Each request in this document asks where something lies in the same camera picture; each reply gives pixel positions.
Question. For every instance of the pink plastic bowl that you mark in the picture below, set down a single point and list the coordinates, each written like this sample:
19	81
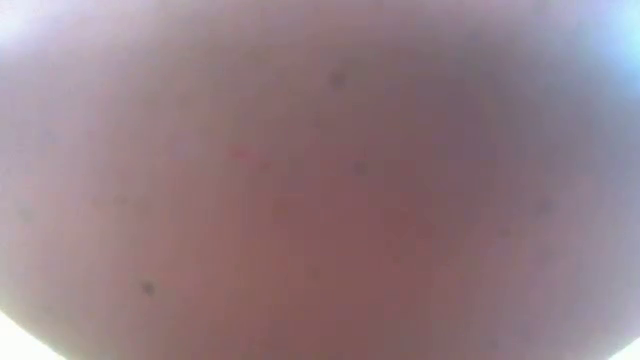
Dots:
320	200

